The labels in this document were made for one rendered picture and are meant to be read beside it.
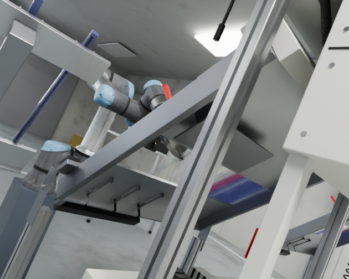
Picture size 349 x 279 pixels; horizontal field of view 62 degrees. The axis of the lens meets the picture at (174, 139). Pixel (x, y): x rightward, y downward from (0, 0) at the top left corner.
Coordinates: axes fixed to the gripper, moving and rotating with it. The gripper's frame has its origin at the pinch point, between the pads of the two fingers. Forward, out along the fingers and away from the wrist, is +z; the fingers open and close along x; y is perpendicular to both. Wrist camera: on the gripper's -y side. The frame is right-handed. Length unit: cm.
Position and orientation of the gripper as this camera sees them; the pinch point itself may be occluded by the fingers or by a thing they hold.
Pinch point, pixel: (178, 156)
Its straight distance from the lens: 88.7
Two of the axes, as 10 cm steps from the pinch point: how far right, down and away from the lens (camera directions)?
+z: 3.1, 6.8, -6.6
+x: 6.7, 3.4, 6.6
